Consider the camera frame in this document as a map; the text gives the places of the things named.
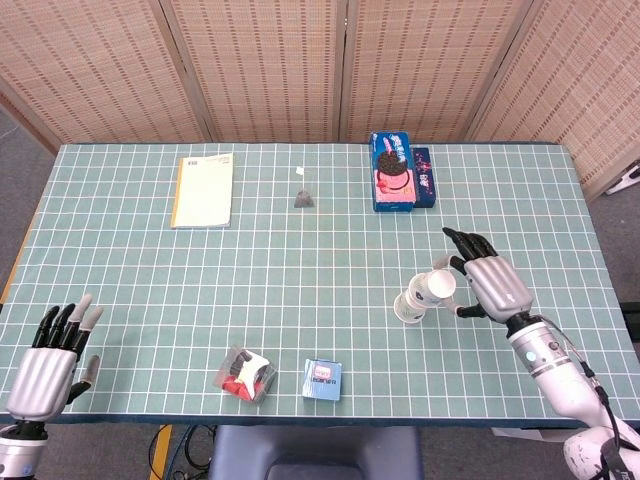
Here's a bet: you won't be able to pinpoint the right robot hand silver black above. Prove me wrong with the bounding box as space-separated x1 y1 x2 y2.
432 227 535 324

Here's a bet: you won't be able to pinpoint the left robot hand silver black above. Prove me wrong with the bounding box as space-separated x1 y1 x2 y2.
6 293 105 422

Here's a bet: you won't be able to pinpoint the white paper cup blue print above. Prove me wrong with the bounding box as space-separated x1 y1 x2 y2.
393 291 427 327
408 269 457 308

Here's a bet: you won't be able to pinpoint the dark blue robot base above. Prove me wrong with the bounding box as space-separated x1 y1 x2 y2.
207 424 424 480

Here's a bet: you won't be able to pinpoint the dark blue slim box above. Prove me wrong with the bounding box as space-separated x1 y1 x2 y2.
410 146 438 209

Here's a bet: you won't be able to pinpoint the blue pink cookie box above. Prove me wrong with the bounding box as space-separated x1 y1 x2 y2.
368 130 418 215

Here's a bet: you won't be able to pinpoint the white screen foot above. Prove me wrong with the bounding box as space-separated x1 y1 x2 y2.
605 163 640 197

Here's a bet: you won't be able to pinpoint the green grid tablecloth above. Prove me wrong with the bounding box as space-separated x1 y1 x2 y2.
0 142 640 429

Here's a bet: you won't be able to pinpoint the small light blue box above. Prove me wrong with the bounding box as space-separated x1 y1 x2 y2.
301 357 344 401

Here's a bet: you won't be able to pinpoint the clear plastic snack packet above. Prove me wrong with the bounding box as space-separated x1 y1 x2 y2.
214 345 279 405

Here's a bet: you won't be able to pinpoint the pyramid tea bag with tag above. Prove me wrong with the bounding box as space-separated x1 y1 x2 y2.
292 165 317 209

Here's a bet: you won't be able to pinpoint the bamboo folding screen panel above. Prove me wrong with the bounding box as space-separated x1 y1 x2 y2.
159 0 351 145
0 0 214 154
467 0 640 201
338 0 539 145

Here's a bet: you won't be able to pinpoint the yellow notebook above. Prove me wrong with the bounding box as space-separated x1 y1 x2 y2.
170 152 235 231

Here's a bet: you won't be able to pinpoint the black floor cables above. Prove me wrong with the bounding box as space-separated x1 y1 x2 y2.
172 424 217 475

